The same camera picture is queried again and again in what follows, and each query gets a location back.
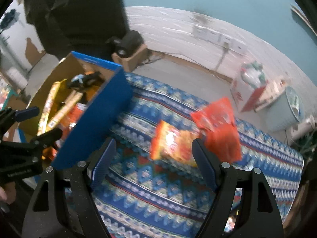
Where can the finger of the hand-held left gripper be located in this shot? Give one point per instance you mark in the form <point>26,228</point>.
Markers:
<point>27,112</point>
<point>49,135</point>

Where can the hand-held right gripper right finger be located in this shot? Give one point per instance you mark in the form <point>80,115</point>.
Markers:
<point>205,163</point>

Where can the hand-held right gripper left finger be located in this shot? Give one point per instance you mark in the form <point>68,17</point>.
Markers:
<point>104,163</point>

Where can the wide yellow snack packet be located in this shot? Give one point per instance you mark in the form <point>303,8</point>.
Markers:
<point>50,104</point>

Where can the narrow yellow snack packet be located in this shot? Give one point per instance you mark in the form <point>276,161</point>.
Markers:
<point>65,107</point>

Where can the orange snack packet green label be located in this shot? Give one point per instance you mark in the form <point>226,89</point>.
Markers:
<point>74,115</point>

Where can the red snack packet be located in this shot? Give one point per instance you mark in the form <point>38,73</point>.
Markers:
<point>220,133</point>

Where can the blue cardboard box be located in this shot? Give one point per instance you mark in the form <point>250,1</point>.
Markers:
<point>99,119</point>

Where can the dark snack packet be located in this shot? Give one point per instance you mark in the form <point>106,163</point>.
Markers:
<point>84,79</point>

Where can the person's left hand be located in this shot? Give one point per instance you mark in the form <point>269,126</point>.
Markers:
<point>6,195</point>

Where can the blue patterned tablecloth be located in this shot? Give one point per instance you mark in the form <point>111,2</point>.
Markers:
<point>153,198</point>

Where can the white and red carton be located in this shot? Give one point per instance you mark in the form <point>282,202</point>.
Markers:
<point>239,91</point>

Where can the light blue trash bin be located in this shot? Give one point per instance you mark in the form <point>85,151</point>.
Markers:
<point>282,114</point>

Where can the white and red packaging board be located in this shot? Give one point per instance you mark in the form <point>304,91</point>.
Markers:
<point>272,94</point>

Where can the clear plastic bag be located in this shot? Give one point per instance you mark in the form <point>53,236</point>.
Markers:
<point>253,73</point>

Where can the small brown cardboard box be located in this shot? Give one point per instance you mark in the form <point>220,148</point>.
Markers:
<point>131,62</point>

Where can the black cloth backdrop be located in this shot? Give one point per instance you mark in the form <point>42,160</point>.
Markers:
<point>74,17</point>

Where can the white wall socket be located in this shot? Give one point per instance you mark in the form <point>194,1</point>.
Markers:
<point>211,35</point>
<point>224,39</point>
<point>238,45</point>

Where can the black camera on box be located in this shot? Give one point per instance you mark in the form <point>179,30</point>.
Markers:
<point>128,42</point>

